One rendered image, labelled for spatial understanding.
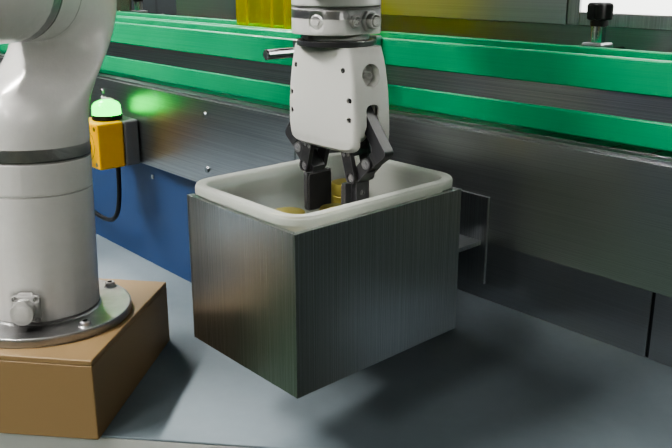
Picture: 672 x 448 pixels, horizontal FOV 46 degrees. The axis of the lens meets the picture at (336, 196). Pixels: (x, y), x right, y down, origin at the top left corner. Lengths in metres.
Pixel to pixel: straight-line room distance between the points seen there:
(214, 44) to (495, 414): 0.58
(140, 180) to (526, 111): 0.70
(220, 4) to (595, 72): 0.93
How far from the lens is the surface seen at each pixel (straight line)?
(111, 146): 1.24
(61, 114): 0.87
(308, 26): 0.73
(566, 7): 1.01
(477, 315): 1.14
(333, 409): 0.90
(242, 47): 1.03
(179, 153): 1.16
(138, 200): 1.34
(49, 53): 0.92
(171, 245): 1.28
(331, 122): 0.75
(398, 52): 0.96
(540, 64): 0.84
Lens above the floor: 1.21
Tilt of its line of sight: 16 degrees down
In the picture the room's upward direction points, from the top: straight up
